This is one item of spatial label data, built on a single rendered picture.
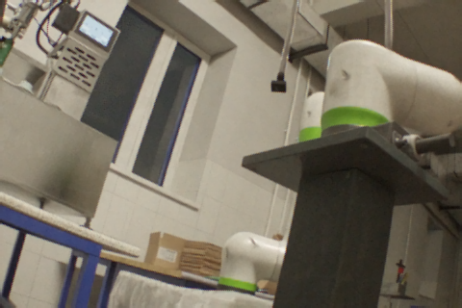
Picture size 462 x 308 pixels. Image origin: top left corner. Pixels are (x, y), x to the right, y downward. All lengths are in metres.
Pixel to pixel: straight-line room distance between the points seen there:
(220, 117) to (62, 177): 2.74
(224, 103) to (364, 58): 3.10
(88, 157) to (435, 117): 0.85
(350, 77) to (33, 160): 0.77
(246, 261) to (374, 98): 0.47
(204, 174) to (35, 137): 2.56
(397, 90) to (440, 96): 0.09
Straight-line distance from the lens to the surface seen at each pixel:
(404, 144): 0.61
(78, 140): 1.11
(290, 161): 0.63
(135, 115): 3.62
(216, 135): 3.63
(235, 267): 0.94
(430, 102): 0.75
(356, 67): 0.71
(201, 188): 3.47
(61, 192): 1.09
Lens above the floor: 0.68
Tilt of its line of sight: 21 degrees up
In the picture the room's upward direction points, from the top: 14 degrees clockwise
